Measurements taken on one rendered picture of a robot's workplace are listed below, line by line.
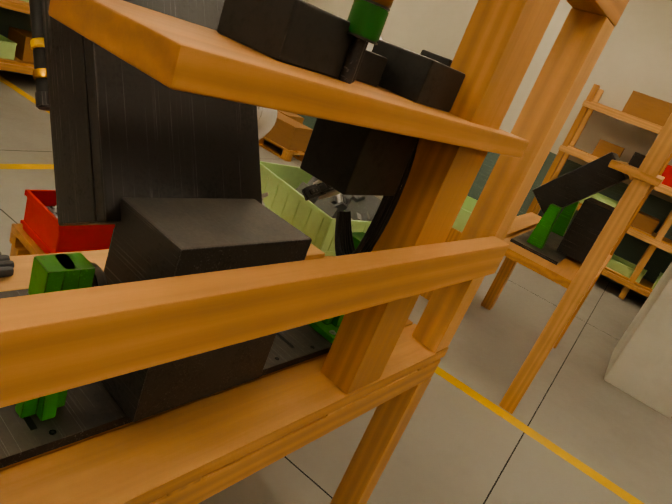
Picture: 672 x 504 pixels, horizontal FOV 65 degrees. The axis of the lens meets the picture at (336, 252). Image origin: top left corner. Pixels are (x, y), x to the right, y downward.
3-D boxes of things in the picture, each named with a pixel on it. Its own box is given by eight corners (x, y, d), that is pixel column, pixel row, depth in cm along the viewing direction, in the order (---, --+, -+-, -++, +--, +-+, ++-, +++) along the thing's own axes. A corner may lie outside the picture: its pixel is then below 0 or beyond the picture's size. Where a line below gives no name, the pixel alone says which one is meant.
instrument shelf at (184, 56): (46, 15, 59) (51, -23, 57) (430, 118, 129) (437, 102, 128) (169, 89, 46) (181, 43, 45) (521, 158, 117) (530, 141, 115)
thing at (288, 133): (226, 126, 735) (235, 95, 719) (267, 132, 800) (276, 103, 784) (285, 161, 676) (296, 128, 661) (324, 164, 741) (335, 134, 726)
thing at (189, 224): (82, 360, 99) (119, 195, 87) (211, 329, 123) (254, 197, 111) (132, 424, 90) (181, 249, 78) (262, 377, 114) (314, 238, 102)
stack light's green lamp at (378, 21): (335, 29, 72) (347, -6, 70) (357, 38, 76) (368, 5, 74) (362, 39, 70) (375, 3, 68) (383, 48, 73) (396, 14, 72)
